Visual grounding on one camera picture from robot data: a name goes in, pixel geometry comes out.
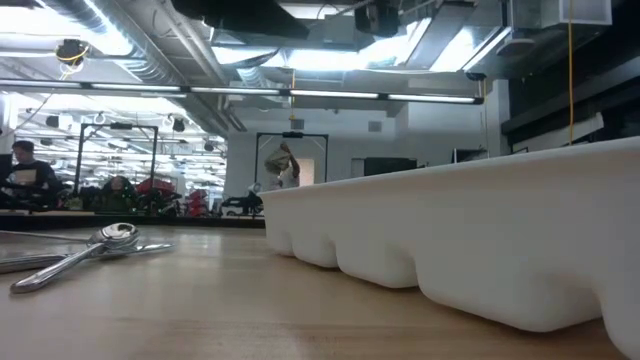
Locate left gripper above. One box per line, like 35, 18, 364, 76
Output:
354, 2, 400, 37

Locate white cutlery tray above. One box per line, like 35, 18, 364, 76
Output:
259, 137, 640, 360

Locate silver spoon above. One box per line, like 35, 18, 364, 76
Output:
9, 222, 142, 295

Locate long ceiling light strip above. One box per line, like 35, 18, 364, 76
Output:
0, 77, 485, 105

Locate black monitor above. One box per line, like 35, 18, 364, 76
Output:
363, 157, 419, 177
452, 148, 489, 164

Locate bright white panel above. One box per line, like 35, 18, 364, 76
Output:
297, 158, 316, 189

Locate person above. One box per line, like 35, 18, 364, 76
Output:
102, 175, 140, 214
263, 142, 302, 191
0, 140, 62, 211

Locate white ceiling unit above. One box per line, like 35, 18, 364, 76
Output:
509, 0, 614, 29

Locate white shelf board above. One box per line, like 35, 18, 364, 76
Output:
502, 112, 606, 151

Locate dark distant equipment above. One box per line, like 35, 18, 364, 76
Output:
219, 182, 265, 217

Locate red equipment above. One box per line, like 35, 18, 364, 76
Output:
187, 188, 209, 217
137, 178, 176, 199

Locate silver knife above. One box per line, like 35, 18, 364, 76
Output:
0, 242, 176, 275

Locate black gantry frame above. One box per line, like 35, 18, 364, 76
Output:
74, 122, 159, 196
254, 131, 330, 185

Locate silver ventilation duct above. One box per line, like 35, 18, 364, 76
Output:
39, 0, 236, 136

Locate black yellow cable reel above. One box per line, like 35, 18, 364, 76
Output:
53, 37, 92, 69

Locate black table frame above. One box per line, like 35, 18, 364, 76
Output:
0, 212, 266, 231

